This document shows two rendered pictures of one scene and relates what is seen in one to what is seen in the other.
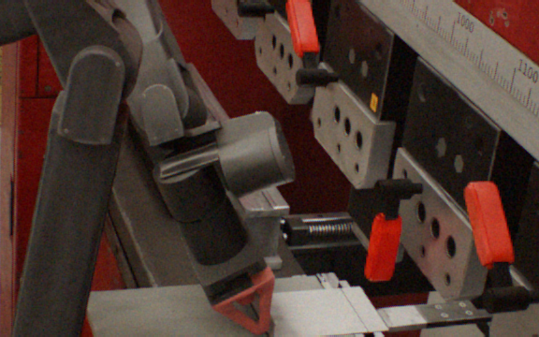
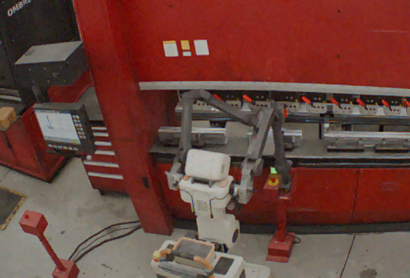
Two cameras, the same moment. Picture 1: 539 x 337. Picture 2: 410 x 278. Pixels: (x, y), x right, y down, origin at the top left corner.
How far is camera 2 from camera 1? 2.66 m
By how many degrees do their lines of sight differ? 42
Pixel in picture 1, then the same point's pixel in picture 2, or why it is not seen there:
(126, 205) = not seen: hidden behind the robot
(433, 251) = (291, 108)
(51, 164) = (278, 128)
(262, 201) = (222, 130)
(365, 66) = (262, 96)
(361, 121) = (265, 102)
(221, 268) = not seen: hidden behind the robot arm
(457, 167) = (291, 98)
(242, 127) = (259, 114)
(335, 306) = not seen: hidden behind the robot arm
